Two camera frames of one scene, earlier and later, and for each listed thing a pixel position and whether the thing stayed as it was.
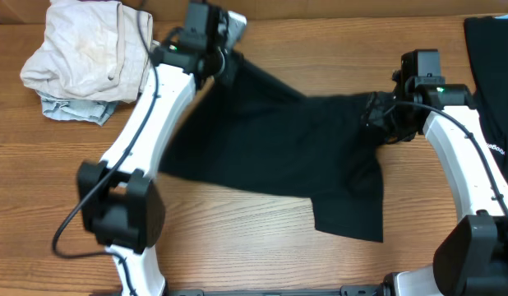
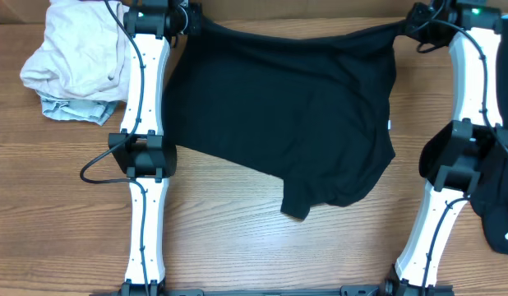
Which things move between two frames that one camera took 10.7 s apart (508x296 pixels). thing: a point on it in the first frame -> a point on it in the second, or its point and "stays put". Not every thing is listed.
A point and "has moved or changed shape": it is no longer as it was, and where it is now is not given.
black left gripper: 216,74 -> 195,25
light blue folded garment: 84,111 stays put
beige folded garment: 93,50 stays put
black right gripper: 372,116 -> 417,13
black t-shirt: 244,128 has moved or changed shape
